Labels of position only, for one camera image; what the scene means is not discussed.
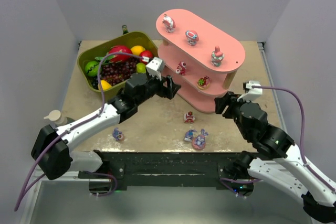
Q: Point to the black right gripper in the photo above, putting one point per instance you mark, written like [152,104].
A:
[226,106]

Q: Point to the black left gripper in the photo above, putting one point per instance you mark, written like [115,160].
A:
[163,89]

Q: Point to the red white figurine toy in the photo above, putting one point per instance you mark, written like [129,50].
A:
[181,68]

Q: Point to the pink egg strawberry toy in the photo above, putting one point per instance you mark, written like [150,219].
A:
[203,83]

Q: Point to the red bear figurine toy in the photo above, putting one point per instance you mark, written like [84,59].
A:
[189,117]

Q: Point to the pink hat figurine toy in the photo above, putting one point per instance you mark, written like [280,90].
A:
[217,57]

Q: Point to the blue purple bunny toy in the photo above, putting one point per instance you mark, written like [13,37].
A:
[189,135]

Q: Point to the pink oval figurine toy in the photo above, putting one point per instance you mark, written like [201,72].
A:
[192,37]

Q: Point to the pink white figurine toy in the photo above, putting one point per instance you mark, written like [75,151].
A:
[168,23]

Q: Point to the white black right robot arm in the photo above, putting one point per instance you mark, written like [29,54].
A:
[254,127]

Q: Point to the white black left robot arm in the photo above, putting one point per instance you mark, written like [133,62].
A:
[54,150]

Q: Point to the pink three-tier shelf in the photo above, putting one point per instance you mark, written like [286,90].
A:
[175,48]

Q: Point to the green pear toy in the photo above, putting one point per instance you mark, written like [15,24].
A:
[140,68]

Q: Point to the red apple toy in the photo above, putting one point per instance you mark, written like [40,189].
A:
[146,56]

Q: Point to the purple bunny pink disc toy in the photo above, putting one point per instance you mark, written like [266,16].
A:
[198,142]

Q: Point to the purple grape bunch toy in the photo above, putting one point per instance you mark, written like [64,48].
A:
[115,73]

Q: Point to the red dragon fruit toy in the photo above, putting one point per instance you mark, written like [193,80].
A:
[118,52]

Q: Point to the olive green plastic basket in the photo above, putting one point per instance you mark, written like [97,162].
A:
[98,52]

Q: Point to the yellow lemon toy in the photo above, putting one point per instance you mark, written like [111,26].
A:
[104,85]

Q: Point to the purple elephant figurine toy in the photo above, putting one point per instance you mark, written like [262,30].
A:
[117,134]

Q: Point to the green glass bottle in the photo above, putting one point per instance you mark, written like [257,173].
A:
[124,29]

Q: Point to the green lime toy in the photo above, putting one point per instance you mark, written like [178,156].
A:
[91,68]

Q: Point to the green soap pump bottle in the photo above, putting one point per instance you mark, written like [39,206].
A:
[57,118]

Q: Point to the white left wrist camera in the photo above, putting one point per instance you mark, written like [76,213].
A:
[155,67]

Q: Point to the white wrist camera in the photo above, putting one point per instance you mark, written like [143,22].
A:
[155,67]
[252,91]

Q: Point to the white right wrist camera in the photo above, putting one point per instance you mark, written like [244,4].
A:
[252,91]

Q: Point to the aluminium frame rail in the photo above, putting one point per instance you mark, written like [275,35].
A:
[306,183]

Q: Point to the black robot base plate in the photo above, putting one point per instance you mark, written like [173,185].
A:
[221,170]

